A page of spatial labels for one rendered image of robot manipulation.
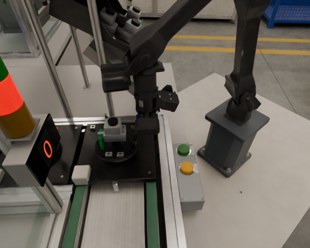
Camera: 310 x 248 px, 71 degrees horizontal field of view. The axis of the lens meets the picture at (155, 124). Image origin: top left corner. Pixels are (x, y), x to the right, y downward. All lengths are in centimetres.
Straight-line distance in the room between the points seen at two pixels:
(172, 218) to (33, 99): 90
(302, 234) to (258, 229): 112
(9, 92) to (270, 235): 72
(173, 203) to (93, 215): 23
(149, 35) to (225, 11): 425
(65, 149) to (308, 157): 88
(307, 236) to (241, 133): 130
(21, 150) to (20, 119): 6
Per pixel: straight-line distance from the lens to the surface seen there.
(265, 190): 84
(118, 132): 64
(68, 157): 75
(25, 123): 41
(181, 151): 71
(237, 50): 59
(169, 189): 65
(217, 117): 71
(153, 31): 48
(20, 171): 43
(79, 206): 67
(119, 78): 52
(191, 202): 65
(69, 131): 83
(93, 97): 114
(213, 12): 467
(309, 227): 193
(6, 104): 38
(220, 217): 75
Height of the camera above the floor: 152
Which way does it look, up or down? 44 degrees down
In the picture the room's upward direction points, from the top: straight up
